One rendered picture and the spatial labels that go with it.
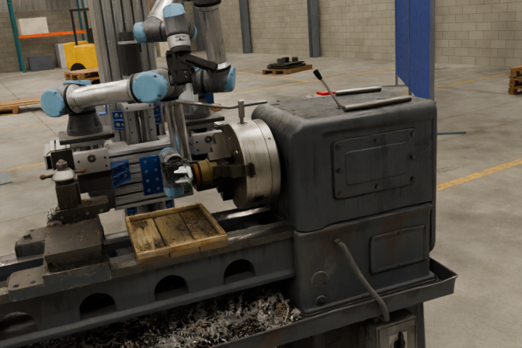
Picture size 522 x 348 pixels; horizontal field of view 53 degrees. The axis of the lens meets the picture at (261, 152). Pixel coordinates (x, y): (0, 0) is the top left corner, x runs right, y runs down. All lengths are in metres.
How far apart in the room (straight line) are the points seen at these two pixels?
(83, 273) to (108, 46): 1.18
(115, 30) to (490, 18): 11.51
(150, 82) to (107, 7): 0.62
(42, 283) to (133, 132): 1.02
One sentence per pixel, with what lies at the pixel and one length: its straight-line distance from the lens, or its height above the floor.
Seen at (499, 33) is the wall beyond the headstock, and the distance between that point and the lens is 13.26.
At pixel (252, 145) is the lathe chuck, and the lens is 1.75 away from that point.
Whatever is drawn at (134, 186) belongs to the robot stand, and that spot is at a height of 0.90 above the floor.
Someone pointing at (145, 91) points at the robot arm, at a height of 1.36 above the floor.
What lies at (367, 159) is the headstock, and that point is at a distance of 1.86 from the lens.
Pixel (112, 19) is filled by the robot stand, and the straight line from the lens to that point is 2.51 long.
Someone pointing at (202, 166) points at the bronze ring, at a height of 1.11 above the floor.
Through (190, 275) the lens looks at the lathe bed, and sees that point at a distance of 1.81.
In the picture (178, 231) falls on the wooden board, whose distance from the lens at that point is 1.88.
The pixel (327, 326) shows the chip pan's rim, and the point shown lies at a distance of 1.92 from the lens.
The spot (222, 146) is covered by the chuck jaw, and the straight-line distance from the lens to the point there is 1.89.
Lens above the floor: 1.61
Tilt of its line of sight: 15 degrees down
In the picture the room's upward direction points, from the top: 4 degrees counter-clockwise
